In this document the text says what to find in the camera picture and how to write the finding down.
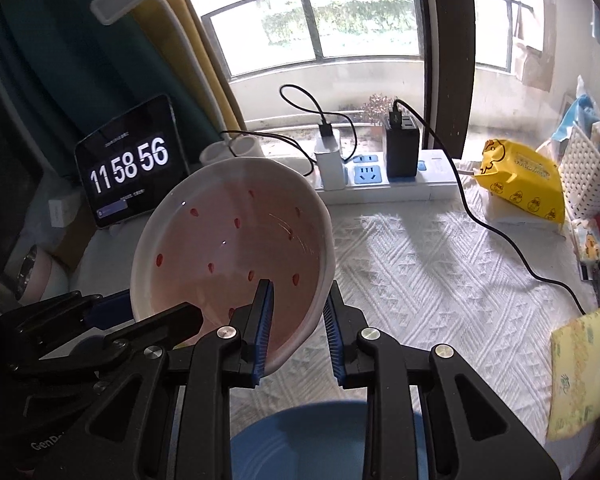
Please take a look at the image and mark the large blue plate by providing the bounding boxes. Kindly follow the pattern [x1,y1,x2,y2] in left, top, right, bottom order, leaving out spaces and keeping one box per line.
[229,398,429,480]

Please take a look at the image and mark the white pink strawberry bowl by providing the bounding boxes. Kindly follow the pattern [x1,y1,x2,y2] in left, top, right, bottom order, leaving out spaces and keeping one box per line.
[130,157,335,374]

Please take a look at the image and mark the white textured table cloth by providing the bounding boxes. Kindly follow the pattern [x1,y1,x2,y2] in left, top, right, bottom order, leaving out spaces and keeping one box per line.
[69,179,600,480]

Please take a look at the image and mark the yellow tissue pack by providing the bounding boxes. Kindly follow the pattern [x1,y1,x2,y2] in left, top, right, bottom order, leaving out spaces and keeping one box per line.
[546,308,600,441]

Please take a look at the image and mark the tablet showing clock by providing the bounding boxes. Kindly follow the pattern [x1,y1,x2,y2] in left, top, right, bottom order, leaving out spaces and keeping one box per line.
[74,94,189,229]

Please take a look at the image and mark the white power strip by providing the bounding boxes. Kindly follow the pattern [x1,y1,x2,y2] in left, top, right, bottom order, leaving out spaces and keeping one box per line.
[313,150,458,205]

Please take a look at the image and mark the yellow duck wet wipes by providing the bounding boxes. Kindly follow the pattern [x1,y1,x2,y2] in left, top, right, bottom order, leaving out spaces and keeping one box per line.
[475,139,566,224]

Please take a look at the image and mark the white charger plug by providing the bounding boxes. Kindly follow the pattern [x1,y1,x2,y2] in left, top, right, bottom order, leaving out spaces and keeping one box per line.
[314,124,347,191]

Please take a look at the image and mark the black charger block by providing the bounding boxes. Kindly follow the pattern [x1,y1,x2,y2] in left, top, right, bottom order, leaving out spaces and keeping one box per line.
[385,102,420,181]

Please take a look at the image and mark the white desk lamp base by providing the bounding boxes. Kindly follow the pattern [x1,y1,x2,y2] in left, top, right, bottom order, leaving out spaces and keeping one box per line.
[199,134,264,166]

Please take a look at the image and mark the white perforated basket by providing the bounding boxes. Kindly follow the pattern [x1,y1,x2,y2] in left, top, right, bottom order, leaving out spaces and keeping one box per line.
[559,125,600,219]

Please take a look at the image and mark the teal curtain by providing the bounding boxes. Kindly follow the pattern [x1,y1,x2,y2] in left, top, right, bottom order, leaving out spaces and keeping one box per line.
[0,0,219,182]

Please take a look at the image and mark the black charger cable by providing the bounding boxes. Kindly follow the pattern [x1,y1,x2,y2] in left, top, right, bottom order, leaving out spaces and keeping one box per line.
[392,97,588,317]

